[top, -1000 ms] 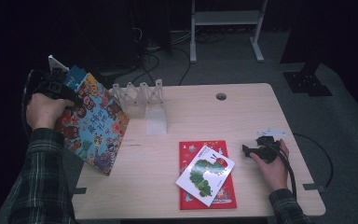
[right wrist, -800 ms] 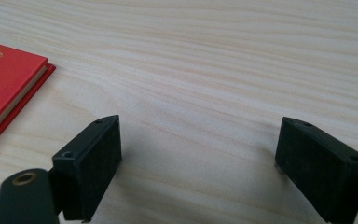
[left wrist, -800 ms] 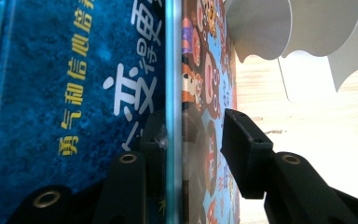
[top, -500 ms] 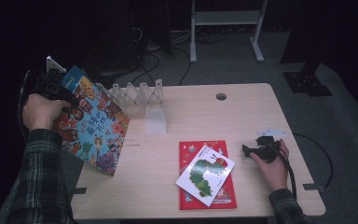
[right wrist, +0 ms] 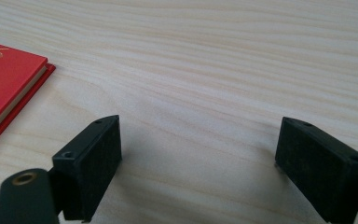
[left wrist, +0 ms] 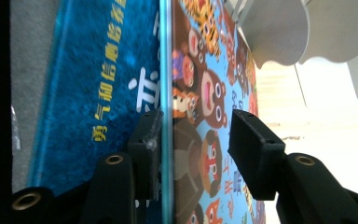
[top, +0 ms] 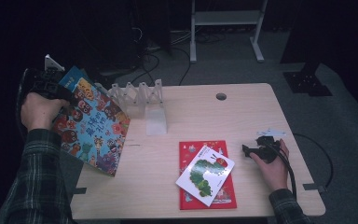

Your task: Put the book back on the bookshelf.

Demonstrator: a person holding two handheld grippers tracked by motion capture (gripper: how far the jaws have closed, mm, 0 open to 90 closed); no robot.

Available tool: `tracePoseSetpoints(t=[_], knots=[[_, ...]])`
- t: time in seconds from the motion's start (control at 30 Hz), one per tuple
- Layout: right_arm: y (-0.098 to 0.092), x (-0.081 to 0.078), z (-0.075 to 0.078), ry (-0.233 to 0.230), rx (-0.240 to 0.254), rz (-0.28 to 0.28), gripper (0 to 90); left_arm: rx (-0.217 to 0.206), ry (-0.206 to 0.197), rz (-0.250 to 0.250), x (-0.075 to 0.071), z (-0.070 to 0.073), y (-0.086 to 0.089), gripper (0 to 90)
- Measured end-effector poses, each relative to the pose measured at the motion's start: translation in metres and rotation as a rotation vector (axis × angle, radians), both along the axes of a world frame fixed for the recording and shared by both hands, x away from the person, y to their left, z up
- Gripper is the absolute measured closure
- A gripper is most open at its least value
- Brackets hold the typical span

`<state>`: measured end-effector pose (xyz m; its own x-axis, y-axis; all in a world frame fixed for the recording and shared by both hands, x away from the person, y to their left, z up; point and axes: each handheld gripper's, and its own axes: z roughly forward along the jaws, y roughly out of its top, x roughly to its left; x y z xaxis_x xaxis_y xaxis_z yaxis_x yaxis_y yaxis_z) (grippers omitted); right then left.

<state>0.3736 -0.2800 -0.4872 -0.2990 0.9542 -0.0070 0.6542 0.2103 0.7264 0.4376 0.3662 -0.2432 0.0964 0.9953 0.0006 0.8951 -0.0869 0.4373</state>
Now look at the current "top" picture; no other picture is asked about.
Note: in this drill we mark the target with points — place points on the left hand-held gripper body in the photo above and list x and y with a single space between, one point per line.
42 82

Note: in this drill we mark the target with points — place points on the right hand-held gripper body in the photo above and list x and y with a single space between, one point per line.
268 151

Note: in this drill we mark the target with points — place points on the white caterpillar picture book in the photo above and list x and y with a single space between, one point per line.
205 175

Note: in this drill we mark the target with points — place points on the red hardcover book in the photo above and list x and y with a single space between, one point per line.
223 197

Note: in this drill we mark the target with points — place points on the white expandable book rack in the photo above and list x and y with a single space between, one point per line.
155 123

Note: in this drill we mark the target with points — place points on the person's right hand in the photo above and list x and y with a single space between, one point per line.
275 174

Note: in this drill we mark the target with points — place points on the person's left hand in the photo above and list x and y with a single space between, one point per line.
38 113

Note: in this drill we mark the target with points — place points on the grey table grommet hole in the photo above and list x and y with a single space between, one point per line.
221 96

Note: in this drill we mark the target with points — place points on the black stand with base plate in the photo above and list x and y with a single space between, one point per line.
306 82

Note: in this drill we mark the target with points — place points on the white metal desk frame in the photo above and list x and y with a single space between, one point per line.
227 17

